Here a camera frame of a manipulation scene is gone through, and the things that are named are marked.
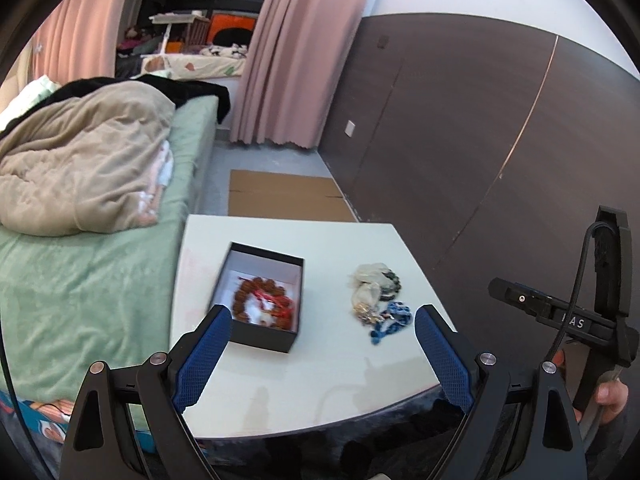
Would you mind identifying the brown red bead bracelet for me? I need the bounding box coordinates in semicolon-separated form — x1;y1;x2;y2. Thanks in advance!
231;276;296;331

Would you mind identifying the dark bead bracelet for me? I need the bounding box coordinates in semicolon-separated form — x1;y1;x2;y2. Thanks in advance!
380;270;404;302

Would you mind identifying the white organza pouch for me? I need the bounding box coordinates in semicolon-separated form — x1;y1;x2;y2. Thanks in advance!
352;263;394;323

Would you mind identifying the blue braided knot ornament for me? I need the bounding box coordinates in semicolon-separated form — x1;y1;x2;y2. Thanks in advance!
369;301;413;346

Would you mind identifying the white wall socket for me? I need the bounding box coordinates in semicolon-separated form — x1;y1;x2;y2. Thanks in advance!
345;120;356;136

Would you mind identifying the flat brown cardboard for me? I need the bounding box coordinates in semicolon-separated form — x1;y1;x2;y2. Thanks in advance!
228;170;357;222

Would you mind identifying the pink curtain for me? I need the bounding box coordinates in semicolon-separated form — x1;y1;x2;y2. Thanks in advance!
32;0;126;84
230;0;367;148

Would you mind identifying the person's right hand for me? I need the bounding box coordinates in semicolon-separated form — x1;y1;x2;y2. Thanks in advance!
552;350;629;427

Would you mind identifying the white side table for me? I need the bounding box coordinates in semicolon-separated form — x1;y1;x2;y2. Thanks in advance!
170;214;441;439

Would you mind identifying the black jewelry box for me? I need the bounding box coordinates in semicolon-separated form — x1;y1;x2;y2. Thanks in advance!
210;242;304;353

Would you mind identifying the pink curtain left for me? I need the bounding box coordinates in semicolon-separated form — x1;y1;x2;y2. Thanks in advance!
32;0;126;84

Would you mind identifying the pink curtain right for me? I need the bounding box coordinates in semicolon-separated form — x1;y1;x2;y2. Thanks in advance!
230;0;367;148

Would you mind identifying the black garment on bed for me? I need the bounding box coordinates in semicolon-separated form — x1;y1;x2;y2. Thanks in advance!
16;74;231;124

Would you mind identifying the beige blanket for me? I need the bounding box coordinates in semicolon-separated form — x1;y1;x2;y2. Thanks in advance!
1;80;176;236

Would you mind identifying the green bed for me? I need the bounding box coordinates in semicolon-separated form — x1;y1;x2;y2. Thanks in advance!
1;96;218;403

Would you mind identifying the white small table far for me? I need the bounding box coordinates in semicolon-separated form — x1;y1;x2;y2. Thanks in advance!
150;13;201;54

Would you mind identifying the floral bedding far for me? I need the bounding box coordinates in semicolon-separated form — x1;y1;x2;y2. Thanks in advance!
141;44;248;80

